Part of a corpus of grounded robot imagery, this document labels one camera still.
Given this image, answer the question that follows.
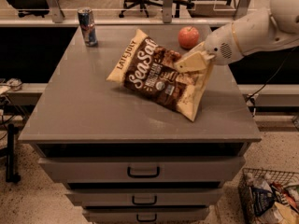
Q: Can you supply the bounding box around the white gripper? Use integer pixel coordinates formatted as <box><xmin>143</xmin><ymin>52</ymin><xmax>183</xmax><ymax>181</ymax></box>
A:
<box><xmin>174</xmin><ymin>23</ymin><xmax>243</xmax><ymax>73</ymax></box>

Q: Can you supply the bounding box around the brown Sea Salt chip bag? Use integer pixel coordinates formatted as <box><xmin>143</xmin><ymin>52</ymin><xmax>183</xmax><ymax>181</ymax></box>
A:
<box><xmin>107</xmin><ymin>29</ymin><xmax>213</xmax><ymax>120</ymax></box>

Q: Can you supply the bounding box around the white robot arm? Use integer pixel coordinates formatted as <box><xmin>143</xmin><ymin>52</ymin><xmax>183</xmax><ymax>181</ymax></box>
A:
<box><xmin>175</xmin><ymin>0</ymin><xmax>299</xmax><ymax>73</ymax></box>

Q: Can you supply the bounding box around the blue redbull can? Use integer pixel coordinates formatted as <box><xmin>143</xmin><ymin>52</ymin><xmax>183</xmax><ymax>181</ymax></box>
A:
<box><xmin>78</xmin><ymin>7</ymin><xmax>97</xmax><ymax>47</ymax></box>

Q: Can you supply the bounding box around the dark blue snack bag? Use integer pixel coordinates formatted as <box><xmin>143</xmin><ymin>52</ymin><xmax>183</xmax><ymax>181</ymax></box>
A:
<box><xmin>251</xmin><ymin>187</ymin><xmax>275</xmax><ymax>217</ymax></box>

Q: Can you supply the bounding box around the red snack bag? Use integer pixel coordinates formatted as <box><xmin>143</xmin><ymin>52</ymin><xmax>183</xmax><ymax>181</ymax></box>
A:
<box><xmin>270</xmin><ymin>182</ymin><xmax>299</xmax><ymax>212</ymax></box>

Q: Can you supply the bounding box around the yellow snack bag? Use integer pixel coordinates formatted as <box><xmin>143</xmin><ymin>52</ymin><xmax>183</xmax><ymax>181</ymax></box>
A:
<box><xmin>275</xmin><ymin>203</ymin><xmax>299</xmax><ymax>224</ymax></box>

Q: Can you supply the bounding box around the red apple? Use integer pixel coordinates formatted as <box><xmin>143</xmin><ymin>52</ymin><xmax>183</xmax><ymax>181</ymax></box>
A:
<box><xmin>178</xmin><ymin>26</ymin><xmax>199</xmax><ymax>49</ymax></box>

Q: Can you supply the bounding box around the grey drawer cabinet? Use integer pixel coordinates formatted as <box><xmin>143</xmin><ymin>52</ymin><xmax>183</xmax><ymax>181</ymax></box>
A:
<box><xmin>20</xmin><ymin>25</ymin><xmax>261</xmax><ymax>210</ymax></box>

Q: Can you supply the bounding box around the top grey drawer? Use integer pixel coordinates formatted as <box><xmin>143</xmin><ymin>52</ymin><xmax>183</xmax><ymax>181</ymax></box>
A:
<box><xmin>38</xmin><ymin>157</ymin><xmax>245</xmax><ymax>183</ymax></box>

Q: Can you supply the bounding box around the grey drawer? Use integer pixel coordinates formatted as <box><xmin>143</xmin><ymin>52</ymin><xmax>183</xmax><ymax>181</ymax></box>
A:
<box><xmin>82</xmin><ymin>207</ymin><xmax>209</xmax><ymax>224</ymax></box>
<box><xmin>66</xmin><ymin>189</ymin><xmax>223</xmax><ymax>207</ymax></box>
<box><xmin>38</xmin><ymin>157</ymin><xmax>245</xmax><ymax>183</ymax></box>

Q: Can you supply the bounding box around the middle grey drawer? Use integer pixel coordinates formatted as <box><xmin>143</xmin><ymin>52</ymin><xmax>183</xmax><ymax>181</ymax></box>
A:
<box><xmin>66</xmin><ymin>189</ymin><xmax>223</xmax><ymax>207</ymax></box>

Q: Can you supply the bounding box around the bottom grey drawer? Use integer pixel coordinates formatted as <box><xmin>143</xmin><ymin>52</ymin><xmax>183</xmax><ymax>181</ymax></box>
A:
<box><xmin>82</xmin><ymin>207</ymin><xmax>209</xmax><ymax>224</ymax></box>

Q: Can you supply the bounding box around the small object on ledge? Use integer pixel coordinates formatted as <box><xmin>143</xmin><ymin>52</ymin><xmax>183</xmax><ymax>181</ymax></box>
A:
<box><xmin>7</xmin><ymin>78</ymin><xmax>22</xmax><ymax>91</ymax></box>

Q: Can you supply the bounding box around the black stand leg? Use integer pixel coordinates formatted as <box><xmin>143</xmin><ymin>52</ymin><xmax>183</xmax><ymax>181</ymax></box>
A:
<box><xmin>6</xmin><ymin>124</ymin><xmax>21</xmax><ymax>183</ymax></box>

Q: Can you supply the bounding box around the black cable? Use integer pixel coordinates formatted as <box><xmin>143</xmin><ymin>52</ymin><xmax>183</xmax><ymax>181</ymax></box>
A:
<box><xmin>244</xmin><ymin>47</ymin><xmax>297</xmax><ymax>117</ymax></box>

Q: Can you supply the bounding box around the wire basket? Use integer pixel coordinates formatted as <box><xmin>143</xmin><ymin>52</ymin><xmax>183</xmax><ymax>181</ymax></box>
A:
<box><xmin>238</xmin><ymin>168</ymin><xmax>299</xmax><ymax>224</ymax></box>

